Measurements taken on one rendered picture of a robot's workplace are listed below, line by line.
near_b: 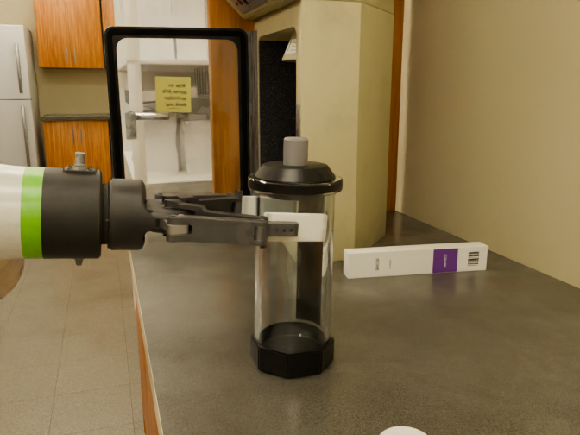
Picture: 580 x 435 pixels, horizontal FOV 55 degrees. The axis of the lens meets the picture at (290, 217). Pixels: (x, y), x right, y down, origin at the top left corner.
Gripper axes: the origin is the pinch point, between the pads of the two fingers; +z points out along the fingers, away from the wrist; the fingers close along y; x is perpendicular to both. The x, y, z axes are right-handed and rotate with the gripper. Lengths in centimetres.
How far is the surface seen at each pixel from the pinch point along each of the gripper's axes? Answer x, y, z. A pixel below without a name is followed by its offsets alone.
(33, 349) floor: 117, 223, -49
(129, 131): -4, 67, -14
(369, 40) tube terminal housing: -26, 38, 26
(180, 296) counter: 18.8, 25.6, -8.1
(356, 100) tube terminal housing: -14.4, 34.8, 23.2
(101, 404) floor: 114, 160, -17
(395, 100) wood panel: -16, 72, 51
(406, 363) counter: 16.6, -5.6, 14.5
